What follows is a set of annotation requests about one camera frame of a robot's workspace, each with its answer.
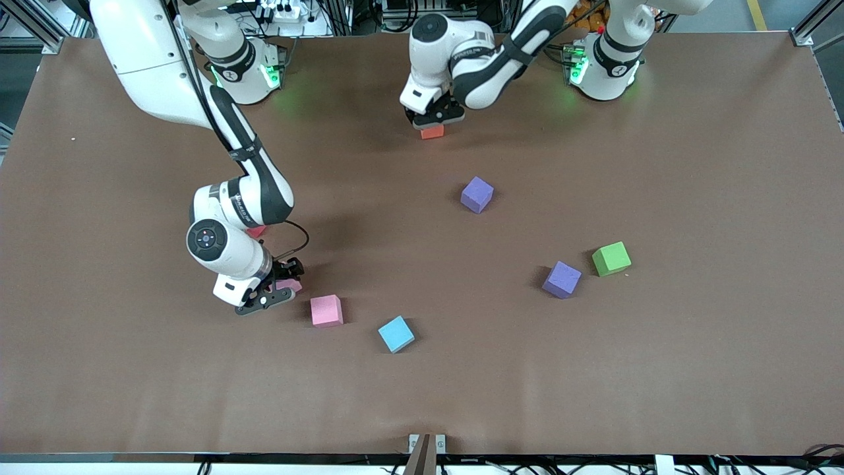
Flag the purple foam cube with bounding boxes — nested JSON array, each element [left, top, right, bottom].
[[460, 175, 495, 214], [542, 261, 583, 300]]

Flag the blue foam cube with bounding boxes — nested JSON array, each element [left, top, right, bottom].
[[378, 315, 416, 354]]

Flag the white power strip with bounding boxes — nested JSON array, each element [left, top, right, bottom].
[[257, 0, 311, 20]]

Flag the orange snack bag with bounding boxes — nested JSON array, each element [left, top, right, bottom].
[[568, 0, 611, 34]]

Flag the green foam cube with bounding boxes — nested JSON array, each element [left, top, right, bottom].
[[591, 241, 632, 277]]

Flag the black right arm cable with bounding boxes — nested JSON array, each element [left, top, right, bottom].
[[264, 220, 311, 261]]

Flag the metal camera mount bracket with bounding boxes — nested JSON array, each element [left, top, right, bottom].
[[404, 433, 447, 475]]

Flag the aluminium frame profile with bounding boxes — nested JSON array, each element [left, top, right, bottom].
[[790, 0, 844, 48], [0, 0, 92, 55]]

